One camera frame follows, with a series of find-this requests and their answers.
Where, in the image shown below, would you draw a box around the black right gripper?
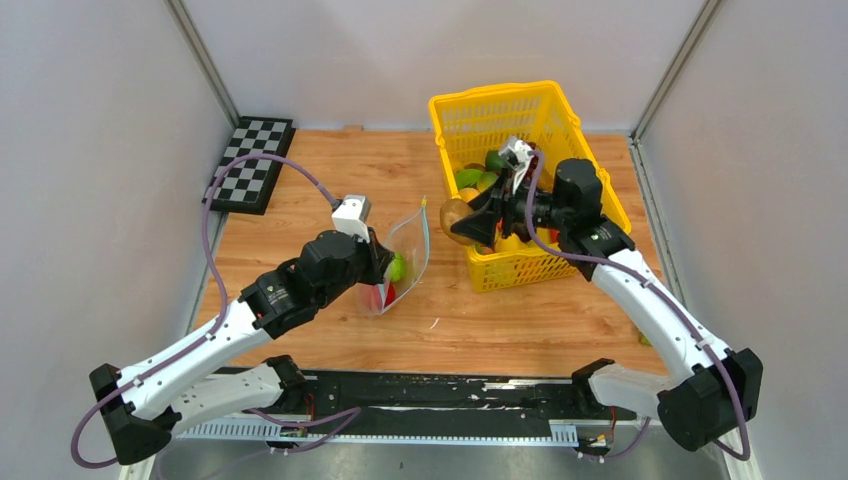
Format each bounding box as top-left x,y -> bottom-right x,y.
450,164 -> 570,247

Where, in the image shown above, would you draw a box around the brown toy potato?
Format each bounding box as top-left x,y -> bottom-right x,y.
439,198 -> 474,246

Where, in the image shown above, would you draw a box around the red toy apple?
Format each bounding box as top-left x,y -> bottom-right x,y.
362,283 -> 396,315

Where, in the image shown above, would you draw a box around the light green toy cabbage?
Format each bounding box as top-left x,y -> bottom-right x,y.
386,253 -> 407,284

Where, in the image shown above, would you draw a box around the clear zip top bag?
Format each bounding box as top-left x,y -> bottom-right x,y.
354,196 -> 431,317

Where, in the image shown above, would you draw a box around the yellow plastic basket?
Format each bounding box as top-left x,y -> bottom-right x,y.
429,81 -> 595,293

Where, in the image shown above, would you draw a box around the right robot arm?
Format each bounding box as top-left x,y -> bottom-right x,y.
441,159 -> 763,461

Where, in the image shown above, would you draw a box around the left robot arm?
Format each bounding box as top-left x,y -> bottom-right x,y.
89,230 -> 395,465

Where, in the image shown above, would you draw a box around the orange toy tangerine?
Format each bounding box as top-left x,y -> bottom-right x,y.
458,187 -> 480,203

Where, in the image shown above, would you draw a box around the yellow toy lemon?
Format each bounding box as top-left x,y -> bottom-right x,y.
493,233 -> 527,253

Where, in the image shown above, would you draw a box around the green toy mango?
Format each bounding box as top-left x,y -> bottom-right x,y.
454,168 -> 484,190

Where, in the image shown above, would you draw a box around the dark green toy lime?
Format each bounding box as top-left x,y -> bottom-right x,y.
485,150 -> 507,172

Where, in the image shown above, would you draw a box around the dark red toy grapes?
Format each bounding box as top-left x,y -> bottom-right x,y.
517,141 -> 538,177

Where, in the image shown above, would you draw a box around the black white checkerboard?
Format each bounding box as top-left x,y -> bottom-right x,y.
207,116 -> 296,215

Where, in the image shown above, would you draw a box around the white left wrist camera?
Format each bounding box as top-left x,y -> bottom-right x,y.
331,194 -> 371,242

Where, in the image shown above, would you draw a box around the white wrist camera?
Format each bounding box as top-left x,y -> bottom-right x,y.
498,136 -> 526,170
331,194 -> 371,242

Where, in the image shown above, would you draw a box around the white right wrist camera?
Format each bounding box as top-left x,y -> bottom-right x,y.
498,136 -> 526,170

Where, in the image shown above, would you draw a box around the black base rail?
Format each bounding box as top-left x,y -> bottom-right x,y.
262,370 -> 637,443

